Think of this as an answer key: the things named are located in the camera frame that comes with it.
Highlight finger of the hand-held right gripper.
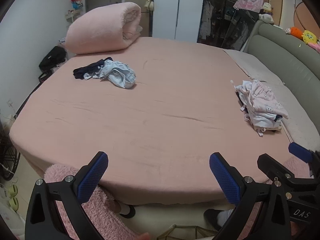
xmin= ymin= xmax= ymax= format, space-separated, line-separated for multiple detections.
xmin=257 ymin=153 xmax=320 ymax=188
xmin=288 ymin=142 xmax=320 ymax=166

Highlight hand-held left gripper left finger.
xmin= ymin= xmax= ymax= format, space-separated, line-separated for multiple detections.
xmin=25 ymin=151 xmax=109 ymax=240

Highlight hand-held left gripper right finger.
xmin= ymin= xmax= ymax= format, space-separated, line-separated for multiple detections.
xmin=209 ymin=152 xmax=293 ymax=240

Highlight light blue printed pants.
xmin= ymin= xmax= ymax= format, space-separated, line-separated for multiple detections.
xmin=84 ymin=59 xmax=137 ymax=89

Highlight stack of folded clothes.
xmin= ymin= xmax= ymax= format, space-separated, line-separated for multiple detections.
xmin=230 ymin=79 xmax=289 ymax=138

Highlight pink fuzzy garment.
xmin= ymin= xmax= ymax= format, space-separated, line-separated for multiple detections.
xmin=43 ymin=163 xmax=150 ymax=240

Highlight green slippers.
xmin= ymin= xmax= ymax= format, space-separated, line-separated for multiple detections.
xmin=7 ymin=184 xmax=20 ymax=211

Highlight bed with pink sheet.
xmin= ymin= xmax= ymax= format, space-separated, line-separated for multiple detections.
xmin=9 ymin=37 xmax=313 ymax=205

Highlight beige bed mat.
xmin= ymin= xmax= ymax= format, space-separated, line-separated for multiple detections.
xmin=222 ymin=49 xmax=317 ymax=144

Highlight grey-green padded headboard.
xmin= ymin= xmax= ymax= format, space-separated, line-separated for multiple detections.
xmin=240 ymin=20 xmax=320 ymax=140

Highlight dark navy garment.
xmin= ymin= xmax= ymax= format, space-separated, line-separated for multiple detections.
xmin=73 ymin=58 xmax=113 ymax=80

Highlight yellow plush toy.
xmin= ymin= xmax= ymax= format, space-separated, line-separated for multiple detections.
xmin=301 ymin=30 xmax=320 ymax=45

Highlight orange carrot plush toy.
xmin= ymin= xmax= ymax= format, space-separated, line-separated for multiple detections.
xmin=285 ymin=27 xmax=304 ymax=40

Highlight black backpack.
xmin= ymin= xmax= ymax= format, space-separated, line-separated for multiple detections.
xmin=38 ymin=46 xmax=68 ymax=72

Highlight white and yellow plush doll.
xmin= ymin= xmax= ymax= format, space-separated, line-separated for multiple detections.
xmin=258 ymin=2 xmax=275 ymax=25

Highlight rolled pink blanket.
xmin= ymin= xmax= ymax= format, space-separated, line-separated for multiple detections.
xmin=64 ymin=2 xmax=142 ymax=55

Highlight dark glass wardrobe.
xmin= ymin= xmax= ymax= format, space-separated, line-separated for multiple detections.
xmin=197 ymin=0 xmax=262 ymax=52

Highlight pink printed hat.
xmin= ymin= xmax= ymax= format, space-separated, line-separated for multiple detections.
xmin=233 ymin=0 xmax=265 ymax=13

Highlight white rack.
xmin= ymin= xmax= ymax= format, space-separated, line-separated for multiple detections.
xmin=64 ymin=7 xmax=84 ymax=29

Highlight beige cabinet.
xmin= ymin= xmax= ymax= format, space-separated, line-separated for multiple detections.
xmin=124 ymin=0 xmax=153 ymax=37

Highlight white wardrobe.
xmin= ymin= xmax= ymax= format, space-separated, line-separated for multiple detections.
xmin=152 ymin=0 xmax=206 ymax=43

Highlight gold wire basket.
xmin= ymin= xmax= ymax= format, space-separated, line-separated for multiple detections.
xmin=156 ymin=224 xmax=217 ymax=240

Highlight black wire frame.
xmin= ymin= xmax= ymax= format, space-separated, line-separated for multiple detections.
xmin=0 ymin=119 xmax=21 ymax=181

